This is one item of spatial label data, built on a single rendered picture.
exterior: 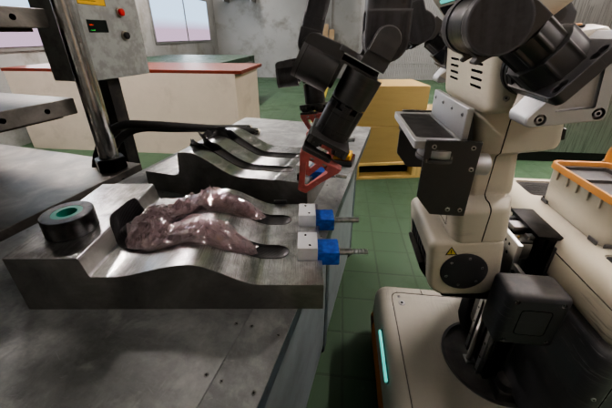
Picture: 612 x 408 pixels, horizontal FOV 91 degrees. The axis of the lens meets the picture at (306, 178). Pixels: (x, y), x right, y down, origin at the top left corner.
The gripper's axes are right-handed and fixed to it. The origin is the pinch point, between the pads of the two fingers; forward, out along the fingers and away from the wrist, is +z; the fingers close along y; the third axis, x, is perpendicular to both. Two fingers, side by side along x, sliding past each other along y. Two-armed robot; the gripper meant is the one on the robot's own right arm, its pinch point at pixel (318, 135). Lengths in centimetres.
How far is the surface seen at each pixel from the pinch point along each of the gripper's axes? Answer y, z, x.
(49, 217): 53, 3, -33
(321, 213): 25.7, 13.6, 6.4
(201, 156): 17.5, 0.9, -28.1
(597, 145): -295, 71, 206
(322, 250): 37.8, 15.7, 9.6
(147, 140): -183, 17, -254
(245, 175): 16.0, 7.0, -16.7
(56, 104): 18, -18, -77
